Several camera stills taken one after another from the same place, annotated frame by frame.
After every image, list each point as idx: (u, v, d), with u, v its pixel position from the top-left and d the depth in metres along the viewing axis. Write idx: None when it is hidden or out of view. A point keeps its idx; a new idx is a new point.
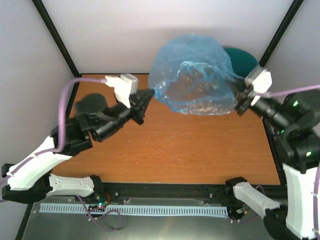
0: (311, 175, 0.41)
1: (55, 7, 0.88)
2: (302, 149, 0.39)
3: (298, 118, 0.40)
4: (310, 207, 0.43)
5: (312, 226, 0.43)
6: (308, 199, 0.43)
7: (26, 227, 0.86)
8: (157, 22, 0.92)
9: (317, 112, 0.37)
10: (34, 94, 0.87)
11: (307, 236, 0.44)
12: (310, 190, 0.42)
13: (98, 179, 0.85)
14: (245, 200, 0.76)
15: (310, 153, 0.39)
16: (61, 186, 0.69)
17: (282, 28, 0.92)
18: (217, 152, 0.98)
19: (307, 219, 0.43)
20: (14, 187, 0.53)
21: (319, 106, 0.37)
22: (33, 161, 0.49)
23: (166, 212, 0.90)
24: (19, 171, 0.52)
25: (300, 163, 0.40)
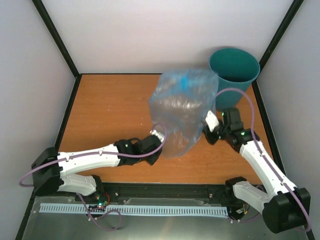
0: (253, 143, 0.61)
1: (56, 8, 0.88)
2: (238, 134, 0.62)
3: (227, 122, 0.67)
4: (267, 167, 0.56)
5: (278, 181, 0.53)
6: (261, 162, 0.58)
7: (26, 227, 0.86)
8: (157, 23, 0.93)
9: (232, 111, 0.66)
10: (35, 94, 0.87)
11: (279, 190, 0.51)
12: (258, 153, 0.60)
13: (98, 179, 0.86)
14: (245, 198, 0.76)
15: (244, 133, 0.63)
16: (70, 181, 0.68)
17: (281, 29, 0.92)
18: (217, 152, 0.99)
19: (271, 176, 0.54)
20: (64, 170, 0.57)
21: (232, 110, 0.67)
22: (95, 156, 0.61)
23: (166, 212, 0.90)
24: (78, 159, 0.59)
25: (240, 141, 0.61)
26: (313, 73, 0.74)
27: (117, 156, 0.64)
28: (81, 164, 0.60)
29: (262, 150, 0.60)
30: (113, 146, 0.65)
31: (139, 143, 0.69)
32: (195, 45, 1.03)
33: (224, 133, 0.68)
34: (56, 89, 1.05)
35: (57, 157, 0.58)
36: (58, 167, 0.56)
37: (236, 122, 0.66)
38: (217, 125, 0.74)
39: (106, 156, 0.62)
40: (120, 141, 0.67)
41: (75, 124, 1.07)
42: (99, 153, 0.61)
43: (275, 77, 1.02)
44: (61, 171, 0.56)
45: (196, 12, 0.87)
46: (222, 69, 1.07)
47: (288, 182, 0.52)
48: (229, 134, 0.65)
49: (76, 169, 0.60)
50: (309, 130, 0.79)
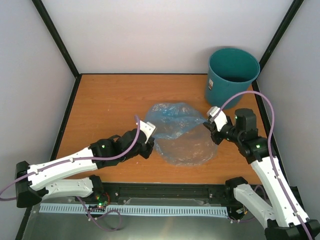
0: (268, 162, 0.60)
1: (56, 8, 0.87)
2: (253, 146, 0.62)
3: (242, 127, 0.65)
4: (281, 191, 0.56)
5: (292, 210, 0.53)
6: (275, 184, 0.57)
7: (26, 227, 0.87)
8: (157, 23, 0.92)
9: (248, 117, 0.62)
10: (35, 94, 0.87)
11: (291, 221, 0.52)
12: (273, 174, 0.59)
13: (98, 179, 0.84)
14: (246, 203, 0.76)
15: (259, 145, 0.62)
16: (58, 189, 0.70)
17: (282, 28, 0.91)
18: (217, 152, 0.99)
19: (284, 204, 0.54)
20: (34, 184, 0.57)
21: (248, 115, 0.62)
22: (66, 164, 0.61)
23: (166, 212, 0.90)
24: (48, 170, 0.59)
25: (255, 154, 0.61)
26: (313, 73, 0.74)
27: (91, 160, 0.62)
28: (52, 174, 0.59)
29: (277, 173, 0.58)
30: (88, 149, 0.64)
31: (119, 141, 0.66)
32: (195, 45, 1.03)
33: (234, 137, 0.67)
34: (56, 89, 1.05)
35: (27, 171, 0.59)
36: (28, 182, 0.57)
37: (251, 130, 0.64)
38: (226, 126, 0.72)
39: (78, 162, 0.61)
40: (96, 143, 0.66)
41: (75, 125, 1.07)
42: (70, 161, 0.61)
43: (275, 77, 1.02)
44: (30, 185, 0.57)
45: (196, 12, 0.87)
46: (222, 69, 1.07)
47: (300, 213, 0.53)
48: (241, 143, 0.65)
49: (49, 180, 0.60)
50: (309, 130, 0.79)
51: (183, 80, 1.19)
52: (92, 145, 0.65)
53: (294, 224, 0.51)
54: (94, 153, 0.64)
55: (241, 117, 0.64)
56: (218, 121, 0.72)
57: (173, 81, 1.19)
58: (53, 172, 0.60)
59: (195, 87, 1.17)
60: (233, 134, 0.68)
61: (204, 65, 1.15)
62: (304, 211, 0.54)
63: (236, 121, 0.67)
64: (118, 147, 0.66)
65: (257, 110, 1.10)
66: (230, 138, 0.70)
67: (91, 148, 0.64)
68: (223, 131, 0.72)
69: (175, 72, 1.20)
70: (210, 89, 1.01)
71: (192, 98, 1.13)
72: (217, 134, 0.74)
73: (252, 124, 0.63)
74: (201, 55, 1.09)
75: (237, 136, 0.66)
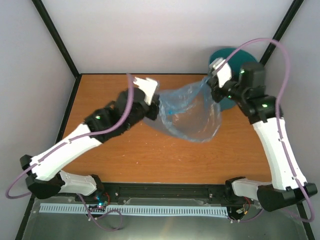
0: (273, 123, 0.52)
1: (55, 8, 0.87)
2: (259, 104, 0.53)
3: (247, 83, 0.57)
4: (283, 154, 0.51)
5: (291, 174, 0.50)
6: (278, 147, 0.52)
7: (26, 227, 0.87)
8: (157, 23, 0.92)
9: (255, 71, 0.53)
10: (35, 94, 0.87)
11: (289, 185, 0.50)
12: (277, 137, 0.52)
13: (98, 179, 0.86)
14: (244, 192, 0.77)
15: (266, 104, 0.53)
16: (71, 181, 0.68)
17: (282, 27, 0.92)
18: (217, 152, 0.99)
19: (284, 168, 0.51)
20: (40, 176, 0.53)
21: (257, 69, 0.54)
22: (67, 148, 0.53)
23: (166, 212, 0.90)
24: (49, 158, 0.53)
25: (260, 114, 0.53)
26: None
27: (89, 137, 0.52)
28: (56, 162, 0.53)
29: (282, 135, 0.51)
30: (83, 125, 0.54)
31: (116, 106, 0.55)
32: (195, 45, 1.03)
33: (237, 95, 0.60)
34: (56, 88, 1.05)
35: (30, 163, 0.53)
36: (33, 175, 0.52)
37: (257, 87, 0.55)
38: (228, 83, 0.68)
39: (76, 142, 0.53)
40: (89, 116, 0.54)
41: (75, 124, 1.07)
42: (67, 143, 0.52)
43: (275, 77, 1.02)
44: (36, 178, 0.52)
45: (196, 12, 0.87)
46: None
47: (299, 176, 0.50)
48: (245, 102, 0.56)
49: (56, 168, 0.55)
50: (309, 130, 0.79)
51: (182, 80, 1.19)
52: (86, 120, 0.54)
53: (291, 188, 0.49)
54: (91, 127, 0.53)
55: (248, 71, 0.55)
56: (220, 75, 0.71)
57: (174, 81, 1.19)
58: (56, 160, 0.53)
59: None
60: (237, 92, 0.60)
61: (204, 65, 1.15)
62: (303, 175, 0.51)
63: (241, 77, 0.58)
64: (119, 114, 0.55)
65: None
66: (231, 96, 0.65)
67: (86, 123, 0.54)
68: (224, 88, 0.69)
69: (175, 72, 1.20)
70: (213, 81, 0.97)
71: None
72: (217, 91, 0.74)
73: (260, 80, 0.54)
74: (201, 55, 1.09)
75: (241, 94, 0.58)
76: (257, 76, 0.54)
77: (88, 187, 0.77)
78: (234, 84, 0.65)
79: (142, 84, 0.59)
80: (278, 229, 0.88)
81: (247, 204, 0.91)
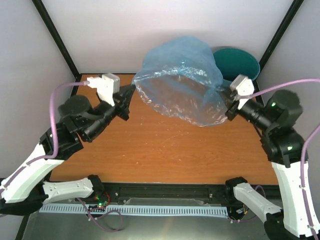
0: (297, 169, 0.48)
1: (55, 7, 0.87)
2: (284, 145, 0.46)
3: (277, 118, 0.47)
4: (302, 202, 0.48)
5: (307, 222, 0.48)
6: (297, 194, 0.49)
7: (27, 227, 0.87)
8: (157, 23, 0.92)
9: (292, 112, 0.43)
10: (34, 94, 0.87)
11: (303, 233, 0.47)
12: (298, 183, 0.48)
13: (96, 179, 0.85)
14: (246, 201, 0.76)
15: (291, 147, 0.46)
16: (57, 191, 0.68)
17: (283, 27, 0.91)
18: (217, 152, 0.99)
19: (301, 215, 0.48)
20: (8, 200, 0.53)
21: (294, 109, 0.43)
22: (25, 170, 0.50)
23: (166, 212, 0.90)
24: (11, 183, 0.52)
25: (283, 155, 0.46)
26: (314, 73, 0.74)
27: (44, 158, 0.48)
28: (18, 185, 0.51)
29: (305, 183, 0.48)
30: (38, 145, 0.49)
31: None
32: None
33: (259, 123, 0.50)
34: (56, 89, 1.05)
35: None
36: (2, 201, 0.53)
37: (289, 123, 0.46)
38: (247, 104, 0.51)
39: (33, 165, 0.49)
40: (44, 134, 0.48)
41: None
42: (25, 166, 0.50)
43: (275, 77, 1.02)
44: (6, 202, 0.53)
45: (196, 12, 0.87)
46: (222, 69, 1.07)
47: (315, 224, 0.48)
48: (268, 137, 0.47)
49: (23, 190, 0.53)
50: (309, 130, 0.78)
51: None
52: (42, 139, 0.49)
53: (305, 236, 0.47)
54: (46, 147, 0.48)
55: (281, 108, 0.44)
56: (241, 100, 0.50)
57: None
58: (18, 184, 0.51)
59: None
60: (259, 119, 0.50)
61: None
62: (318, 222, 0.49)
63: (272, 109, 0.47)
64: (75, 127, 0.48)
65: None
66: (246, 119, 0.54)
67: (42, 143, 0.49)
68: (245, 111, 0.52)
69: None
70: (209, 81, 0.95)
71: None
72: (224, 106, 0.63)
73: (294, 119, 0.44)
74: None
75: (266, 125, 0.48)
76: (291, 116, 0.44)
77: (80, 192, 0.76)
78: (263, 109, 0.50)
79: (96, 84, 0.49)
80: None
81: None
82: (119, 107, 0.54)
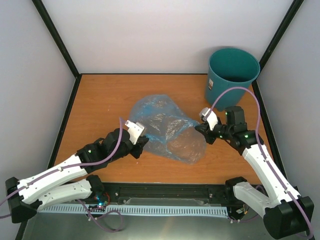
0: (256, 148, 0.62)
1: (56, 8, 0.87)
2: (242, 136, 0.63)
3: (230, 122, 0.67)
4: (272, 173, 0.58)
5: (283, 189, 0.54)
6: (265, 167, 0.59)
7: (26, 227, 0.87)
8: (157, 24, 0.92)
9: (235, 111, 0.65)
10: (35, 94, 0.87)
11: (283, 198, 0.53)
12: (262, 158, 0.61)
13: (96, 179, 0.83)
14: (245, 199, 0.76)
15: (247, 135, 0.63)
16: (52, 197, 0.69)
17: (283, 27, 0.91)
18: (217, 152, 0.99)
19: (275, 183, 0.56)
20: (26, 197, 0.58)
21: (236, 110, 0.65)
22: (56, 173, 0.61)
23: (166, 212, 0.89)
24: (38, 182, 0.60)
25: (243, 143, 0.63)
26: (314, 74, 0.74)
27: (80, 166, 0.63)
28: (43, 185, 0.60)
29: (266, 156, 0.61)
30: (75, 156, 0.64)
31: (104, 143, 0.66)
32: (196, 45, 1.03)
33: (225, 133, 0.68)
34: (56, 89, 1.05)
35: (17, 186, 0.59)
36: (19, 197, 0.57)
37: (240, 123, 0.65)
38: (217, 126, 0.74)
39: (67, 170, 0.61)
40: (82, 148, 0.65)
41: (75, 125, 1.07)
42: (59, 170, 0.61)
43: (275, 77, 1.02)
44: (23, 200, 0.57)
45: (196, 12, 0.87)
46: (222, 69, 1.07)
47: (291, 190, 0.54)
48: (232, 136, 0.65)
49: (41, 192, 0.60)
50: (309, 130, 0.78)
51: (182, 80, 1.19)
52: (78, 152, 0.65)
53: (286, 201, 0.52)
54: (82, 159, 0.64)
55: (230, 113, 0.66)
56: (209, 119, 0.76)
57: (174, 80, 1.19)
58: (44, 183, 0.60)
59: (195, 87, 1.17)
60: (222, 131, 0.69)
61: (204, 65, 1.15)
62: (295, 190, 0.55)
63: (226, 117, 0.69)
64: (105, 149, 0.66)
65: (257, 110, 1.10)
66: (222, 136, 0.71)
67: (78, 155, 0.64)
68: (215, 130, 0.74)
69: (175, 72, 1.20)
70: (210, 89, 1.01)
71: (192, 98, 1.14)
72: (209, 133, 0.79)
73: (240, 118, 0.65)
74: (201, 55, 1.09)
75: (227, 131, 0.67)
76: (237, 115, 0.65)
77: (77, 195, 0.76)
78: (222, 125, 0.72)
79: (130, 126, 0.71)
80: None
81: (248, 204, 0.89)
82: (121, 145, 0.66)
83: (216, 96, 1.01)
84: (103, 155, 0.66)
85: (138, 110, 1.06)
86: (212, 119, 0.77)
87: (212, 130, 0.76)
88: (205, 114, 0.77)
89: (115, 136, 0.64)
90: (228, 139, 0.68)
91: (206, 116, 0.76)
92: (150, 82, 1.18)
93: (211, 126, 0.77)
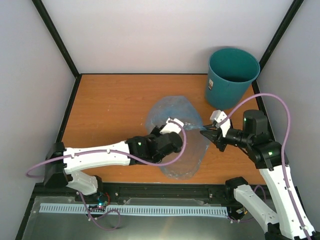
0: (279, 171, 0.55)
1: (55, 8, 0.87)
2: (265, 152, 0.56)
3: (251, 131, 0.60)
4: (291, 203, 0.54)
5: (299, 224, 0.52)
6: (285, 195, 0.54)
7: (27, 227, 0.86)
8: (156, 23, 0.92)
9: (258, 119, 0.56)
10: (34, 93, 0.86)
11: (297, 235, 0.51)
12: (283, 185, 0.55)
13: (99, 181, 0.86)
14: (248, 207, 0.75)
15: (271, 152, 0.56)
16: (77, 179, 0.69)
17: (283, 27, 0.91)
18: (217, 152, 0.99)
19: (292, 216, 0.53)
20: (68, 168, 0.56)
21: (259, 118, 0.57)
22: (102, 154, 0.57)
23: (166, 212, 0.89)
24: (84, 156, 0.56)
25: (266, 162, 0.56)
26: (313, 73, 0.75)
27: (126, 156, 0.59)
28: (87, 162, 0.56)
29: (288, 184, 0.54)
30: (124, 144, 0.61)
31: (155, 141, 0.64)
32: (195, 45, 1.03)
33: (242, 142, 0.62)
34: (56, 88, 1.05)
35: (64, 153, 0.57)
36: (62, 164, 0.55)
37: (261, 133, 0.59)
38: (231, 132, 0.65)
39: (114, 155, 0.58)
40: (132, 138, 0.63)
41: (75, 125, 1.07)
42: (106, 151, 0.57)
43: (275, 77, 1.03)
44: (64, 169, 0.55)
45: (196, 11, 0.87)
46: (223, 68, 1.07)
47: (307, 226, 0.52)
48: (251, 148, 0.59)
49: (81, 166, 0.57)
50: (309, 129, 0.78)
51: (182, 80, 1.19)
52: (128, 140, 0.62)
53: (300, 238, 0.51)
54: (130, 150, 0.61)
55: (251, 120, 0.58)
56: (223, 125, 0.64)
57: (173, 80, 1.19)
58: (88, 160, 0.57)
59: (195, 87, 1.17)
60: (241, 138, 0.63)
61: (204, 65, 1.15)
62: (310, 224, 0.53)
63: (244, 123, 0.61)
64: (153, 147, 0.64)
65: (257, 106, 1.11)
66: (238, 143, 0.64)
67: (127, 143, 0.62)
68: (229, 137, 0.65)
69: (174, 72, 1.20)
70: (210, 89, 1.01)
71: (192, 98, 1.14)
72: (221, 140, 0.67)
73: (263, 127, 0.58)
74: (201, 55, 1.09)
75: (246, 141, 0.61)
76: (259, 125, 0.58)
77: (89, 188, 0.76)
78: (239, 131, 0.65)
79: (170, 127, 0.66)
80: None
81: None
82: (170, 149, 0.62)
83: (229, 96, 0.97)
84: (149, 152, 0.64)
85: (156, 114, 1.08)
86: (226, 123, 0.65)
87: (225, 137, 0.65)
88: (218, 120, 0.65)
89: (172, 140, 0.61)
90: (246, 149, 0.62)
91: (220, 123, 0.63)
92: (149, 82, 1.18)
93: (224, 132, 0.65)
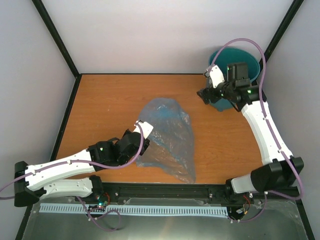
0: (258, 106, 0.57)
1: (55, 8, 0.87)
2: (244, 91, 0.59)
3: (233, 78, 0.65)
4: (268, 131, 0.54)
5: (277, 148, 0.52)
6: (263, 125, 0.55)
7: (27, 227, 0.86)
8: (155, 23, 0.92)
9: (238, 65, 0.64)
10: (34, 93, 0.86)
11: (275, 157, 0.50)
12: (262, 116, 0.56)
13: (98, 180, 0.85)
14: (243, 188, 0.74)
15: (250, 91, 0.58)
16: (57, 188, 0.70)
17: (283, 27, 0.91)
18: (217, 152, 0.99)
19: (270, 142, 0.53)
20: (31, 185, 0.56)
21: (239, 64, 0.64)
22: (64, 166, 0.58)
23: (166, 212, 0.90)
24: (45, 171, 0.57)
25: (245, 99, 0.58)
26: (314, 73, 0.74)
27: (88, 163, 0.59)
28: (50, 176, 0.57)
29: (266, 114, 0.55)
30: (86, 151, 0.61)
31: (118, 144, 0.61)
32: (195, 45, 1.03)
33: (227, 91, 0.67)
34: (56, 88, 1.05)
35: (25, 171, 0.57)
36: (25, 182, 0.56)
37: (242, 78, 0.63)
38: (220, 84, 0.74)
39: (76, 164, 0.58)
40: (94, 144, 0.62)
41: (75, 125, 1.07)
42: (67, 163, 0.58)
43: (275, 77, 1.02)
44: (27, 186, 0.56)
45: (196, 11, 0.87)
46: (222, 68, 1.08)
47: (285, 150, 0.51)
48: (233, 91, 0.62)
49: (46, 181, 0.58)
50: (309, 129, 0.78)
51: (182, 80, 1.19)
52: (89, 148, 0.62)
53: (278, 160, 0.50)
54: (92, 156, 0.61)
55: (232, 68, 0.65)
56: (212, 74, 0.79)
57: (173, 80, 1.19)
58: (51, 173, 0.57)
59: (195, 87, 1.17)
60: (226, 88, 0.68)
61: (204, 65, 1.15)
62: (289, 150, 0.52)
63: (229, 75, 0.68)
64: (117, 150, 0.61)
65: None
66: (224, 94, 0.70)
67: (89, 151, 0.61)
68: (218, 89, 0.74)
69: (174, 72, 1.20)
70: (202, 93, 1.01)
71: (192, 98, 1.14)
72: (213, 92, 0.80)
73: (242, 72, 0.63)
74: (201, 55, 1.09)
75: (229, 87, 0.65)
76: (239, 70, 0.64)
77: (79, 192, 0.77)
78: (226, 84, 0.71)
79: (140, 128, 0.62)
80: (277, 229, 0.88)
81: (247, 204, 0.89)
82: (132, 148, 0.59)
83: None
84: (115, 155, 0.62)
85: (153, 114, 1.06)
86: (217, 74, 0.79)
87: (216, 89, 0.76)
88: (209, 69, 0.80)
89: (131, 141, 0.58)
90: (230, 96, 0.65)
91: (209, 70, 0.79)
92: (149, 82, 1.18)
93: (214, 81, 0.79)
